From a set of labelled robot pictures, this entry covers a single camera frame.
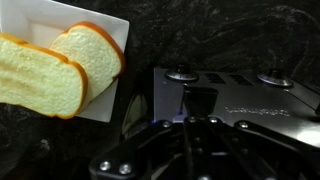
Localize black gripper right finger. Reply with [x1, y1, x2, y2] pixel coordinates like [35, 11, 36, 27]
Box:
[191, 115, 320, 180]

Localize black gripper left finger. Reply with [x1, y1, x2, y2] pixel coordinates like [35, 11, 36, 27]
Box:
[88, 116, 195, 180]

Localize black and steel toaster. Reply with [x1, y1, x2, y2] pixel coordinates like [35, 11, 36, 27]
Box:
[121, 64, 320, 150]

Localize black toaster lever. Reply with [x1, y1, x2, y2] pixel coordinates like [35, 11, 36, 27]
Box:
[182, 85, 220, 118]

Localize toy bread slice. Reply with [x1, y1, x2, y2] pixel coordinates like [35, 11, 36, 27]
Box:
[48, 21, 127, 105]
[0, 32, 90, 120]

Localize white rectangular plate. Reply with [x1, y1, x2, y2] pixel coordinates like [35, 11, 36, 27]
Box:
[0, 0, 131, 124]

